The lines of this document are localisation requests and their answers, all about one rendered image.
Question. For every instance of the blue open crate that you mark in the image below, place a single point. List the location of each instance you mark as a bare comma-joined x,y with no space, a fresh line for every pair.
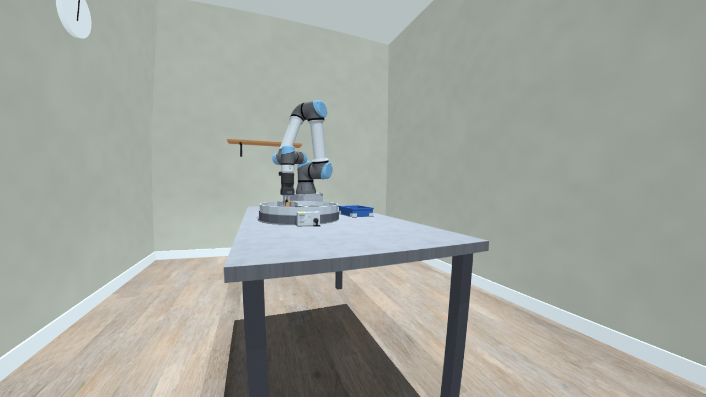
356,211

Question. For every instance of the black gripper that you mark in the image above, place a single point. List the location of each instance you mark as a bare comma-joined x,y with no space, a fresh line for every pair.
287,182

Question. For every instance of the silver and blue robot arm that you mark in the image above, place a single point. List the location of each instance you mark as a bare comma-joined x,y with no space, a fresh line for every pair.
314,112

